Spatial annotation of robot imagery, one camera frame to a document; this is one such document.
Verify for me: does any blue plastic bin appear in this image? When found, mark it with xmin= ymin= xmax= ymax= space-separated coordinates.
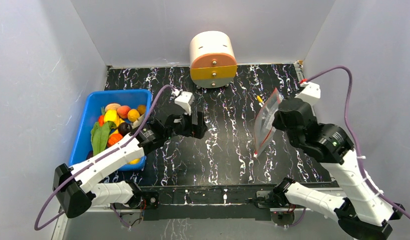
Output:
xmin=69 ymin=89 xmax=152 ymax=166

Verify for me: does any clear red-zipper zip bag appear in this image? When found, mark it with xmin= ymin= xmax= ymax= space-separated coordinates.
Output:
xmin=254 ymin=88 xmax=283 ymax=158

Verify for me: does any yellow-tipped white pen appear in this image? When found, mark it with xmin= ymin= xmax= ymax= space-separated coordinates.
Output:
xmin=256 ymin=95 xmax=264 ymax=107

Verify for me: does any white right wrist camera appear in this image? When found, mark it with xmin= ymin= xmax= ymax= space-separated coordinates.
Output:
xmin=295 ymin=79 xmax=321 ymax=106

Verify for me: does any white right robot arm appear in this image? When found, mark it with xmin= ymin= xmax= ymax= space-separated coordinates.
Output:
xmin=253 ymin=98 xmax=404 ymax=240

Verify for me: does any round three-drawer mini cabinet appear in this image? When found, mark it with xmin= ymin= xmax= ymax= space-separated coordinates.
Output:
xmin=189 ymin=30 xmax=237 ymax=89

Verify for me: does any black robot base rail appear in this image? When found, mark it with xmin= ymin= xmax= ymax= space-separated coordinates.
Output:
xmin=141 ymin=184 xmax=294 ymax=221

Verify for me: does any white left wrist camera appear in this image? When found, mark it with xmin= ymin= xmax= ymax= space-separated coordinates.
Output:
xmin=171 ymin=89 xmax=195 ymax=116

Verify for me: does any yellow toy bell pepper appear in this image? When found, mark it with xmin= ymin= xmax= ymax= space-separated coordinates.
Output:
xmin=103 ymin=109 xmax=120 ymax=128

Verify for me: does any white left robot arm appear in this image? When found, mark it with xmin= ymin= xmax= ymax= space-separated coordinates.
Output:
xmin=52 ymin=111 xmax=208 ymax=219

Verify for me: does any orange toy pumpkin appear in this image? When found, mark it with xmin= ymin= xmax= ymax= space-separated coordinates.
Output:
xmin=107 ymin=133 xmax=123 ymax=147

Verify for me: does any yellow toy lemon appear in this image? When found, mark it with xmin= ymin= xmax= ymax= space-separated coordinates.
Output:
xmin=128 ymin=158 xmax=141 ymax=165

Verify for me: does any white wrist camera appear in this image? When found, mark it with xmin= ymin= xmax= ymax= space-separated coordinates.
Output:
xmin=295 ymin=79 xmax=321 ymax=106
xmin=171 ymin=89 xmax=195 ymax=116

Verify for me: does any dark purple toy fruit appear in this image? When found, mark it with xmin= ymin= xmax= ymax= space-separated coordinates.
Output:
xmin=117 ymin=122 xmax=132 ymax=137

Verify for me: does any purple toy eggplant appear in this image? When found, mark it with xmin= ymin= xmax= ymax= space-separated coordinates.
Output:
xmin=86 ymin=150 xmax=93 ymax=160

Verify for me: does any green leafy vegetable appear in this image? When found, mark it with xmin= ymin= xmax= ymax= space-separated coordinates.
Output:
xmin=90 ymin=121 xmax=115 ymax=156

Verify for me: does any tan toy potato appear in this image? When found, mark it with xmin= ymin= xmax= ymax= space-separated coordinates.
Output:
xmin=104 ymin=103 xmax=121 ymax=112

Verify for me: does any orange-yellow toy fruit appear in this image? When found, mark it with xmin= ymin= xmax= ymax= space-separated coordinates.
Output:
xmin=127 ymin=108 xmax=141 ymax=123

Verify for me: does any grey toy fish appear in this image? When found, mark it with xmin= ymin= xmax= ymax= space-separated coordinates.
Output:
xmin=132 ymin=114 xmax=146 ymax=129

